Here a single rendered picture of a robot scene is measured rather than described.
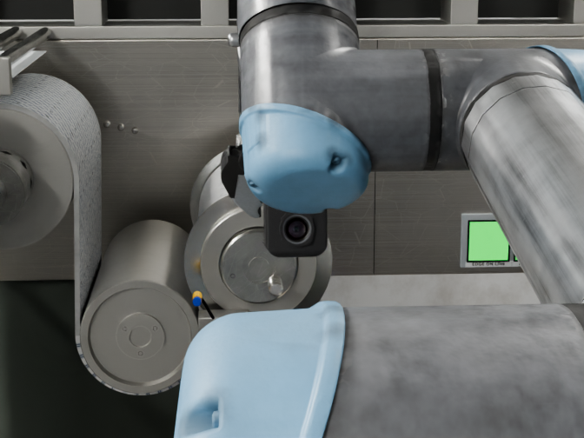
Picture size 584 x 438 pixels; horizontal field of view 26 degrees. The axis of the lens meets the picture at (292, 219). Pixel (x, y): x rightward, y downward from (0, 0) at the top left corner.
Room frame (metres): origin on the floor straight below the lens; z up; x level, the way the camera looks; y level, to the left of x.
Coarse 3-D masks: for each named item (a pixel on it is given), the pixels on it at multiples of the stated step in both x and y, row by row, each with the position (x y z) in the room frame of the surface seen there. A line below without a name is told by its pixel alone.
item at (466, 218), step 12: (468, 216) 1.55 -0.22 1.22; (480, 216) 1.55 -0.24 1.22; (492, 216) 1.55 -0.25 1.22; (468, 228) 1.55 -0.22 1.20; (468, 240) 1.55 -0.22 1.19; (468, 252) 1.55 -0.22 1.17; (468, 264) 1.55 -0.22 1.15; (480, 264) 1.55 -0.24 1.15; (492, 264) 1.55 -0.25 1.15; (504, 264) 1.55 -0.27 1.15; (516, 264) 1.55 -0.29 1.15
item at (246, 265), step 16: (240, 240) 1.19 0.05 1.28; (256, 240) 1.19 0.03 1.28; (224, 256) 1.19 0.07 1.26; (240, 256) 1.19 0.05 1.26; (256, 256) 1.20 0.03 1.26; (272, 256) 1.19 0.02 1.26; (224, 272) 1.19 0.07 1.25; (240, 272) 1.19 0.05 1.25; (256, 272) 1.19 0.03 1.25; (272, 272) 1.20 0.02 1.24; (288, 272) 1.20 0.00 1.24; (240, 288) 1.19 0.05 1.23; (256, 288) 1.19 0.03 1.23; (288, 288) 1.20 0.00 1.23
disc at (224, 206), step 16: (208, 208) 1.21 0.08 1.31; (224, 208) 1.21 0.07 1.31; (208, 224) 1.21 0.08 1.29; (192, 240) 1.21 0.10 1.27; (192, 256) 1.21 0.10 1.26; (320, 256) 1.22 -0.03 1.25; (192, 272) 1.21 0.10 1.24; (320, 272) 1.22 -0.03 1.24; (192, 288) 1.21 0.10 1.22; (320, 288) 1.22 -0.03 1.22; (208, 304) 1.21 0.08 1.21; (304, 304) 1.22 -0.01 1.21
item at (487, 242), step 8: (472, 224) 1.55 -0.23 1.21; (480, 224) 1.55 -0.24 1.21; (488, 224) 1.55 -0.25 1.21; (496, 224) 1.55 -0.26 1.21; (472, 232) 1.55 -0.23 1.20; (480, 232) 1.55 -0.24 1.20; (488, 232) 1.55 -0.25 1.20; (496, 232) 1.55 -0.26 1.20; (472, 240) 1.55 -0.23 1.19; (480, 240) 1.55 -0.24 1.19; (488, 240) 1.55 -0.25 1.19; (496, 240) 1.55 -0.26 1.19; (504, 240) 1.55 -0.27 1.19; (472, 248) 1.55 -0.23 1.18; (480, 248) 1.55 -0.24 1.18; (488, 248) 1.55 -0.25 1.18; (496, 248) 1.55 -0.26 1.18; (504, 248) 1.55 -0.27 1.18; (472, 256) 1.55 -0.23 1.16; (480, 256) 1.55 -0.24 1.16; (488, 256) 1.55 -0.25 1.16; (496, 256) 1.55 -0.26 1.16; (504, 256) 1.55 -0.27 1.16
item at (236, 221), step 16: (224, 224) 1.20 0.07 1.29; (240, 224) 1.20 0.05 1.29; (256, 224) 1.20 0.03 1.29; (208, 240) 1.20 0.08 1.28; (224, 240) 1.20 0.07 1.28; (208, 256) 1.20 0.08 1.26; (208, 272) 1.20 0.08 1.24; (304, 272) 1.21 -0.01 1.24; (208, 288) 1.20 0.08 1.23; (224, 288) 1.20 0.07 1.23; (304, 288) 1.21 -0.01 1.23; (224, 304) 1.20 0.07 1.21; (240, 304) 1.20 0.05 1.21; (256, 304) 1.20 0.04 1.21; (272, 304) 1.20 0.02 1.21; (288, 304) 1.21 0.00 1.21
